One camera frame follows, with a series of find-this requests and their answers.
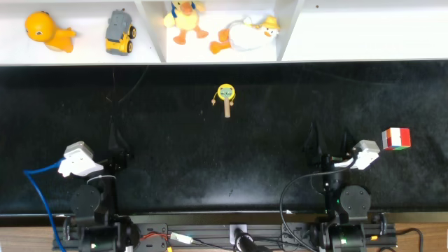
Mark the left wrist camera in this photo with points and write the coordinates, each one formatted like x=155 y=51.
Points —
x=78 y=161

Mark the white shelf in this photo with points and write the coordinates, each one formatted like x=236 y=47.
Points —
x=350 y=38

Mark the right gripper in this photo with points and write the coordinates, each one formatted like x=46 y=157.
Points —
x=329 y=160

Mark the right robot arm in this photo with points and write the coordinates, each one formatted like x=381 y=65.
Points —
x=355 y=203

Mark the yellow rubber duck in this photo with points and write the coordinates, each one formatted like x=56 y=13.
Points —
x=40 y=28

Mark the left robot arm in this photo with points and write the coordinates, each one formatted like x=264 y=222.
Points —
x=87 y=203

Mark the yellow wooden rattle drum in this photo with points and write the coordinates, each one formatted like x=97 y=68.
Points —
x=226 y=92

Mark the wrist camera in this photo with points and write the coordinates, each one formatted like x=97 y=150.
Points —
x=78 y=161
x=365 y=152

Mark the many-coloured puzzle cube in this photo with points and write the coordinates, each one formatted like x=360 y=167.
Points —
x=397 y=138

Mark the mounting rail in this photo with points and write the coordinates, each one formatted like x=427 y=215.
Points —
x=210 y=238

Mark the grey and yellow toy truck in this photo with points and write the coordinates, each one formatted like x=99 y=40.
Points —
x=119 y=33

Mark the white plush duck yellow hat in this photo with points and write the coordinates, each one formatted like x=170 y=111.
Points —
x=246 y=36

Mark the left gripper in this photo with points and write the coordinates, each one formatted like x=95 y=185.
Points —
x=112 y=168

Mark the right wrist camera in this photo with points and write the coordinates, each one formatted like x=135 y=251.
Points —
x=365 y=152

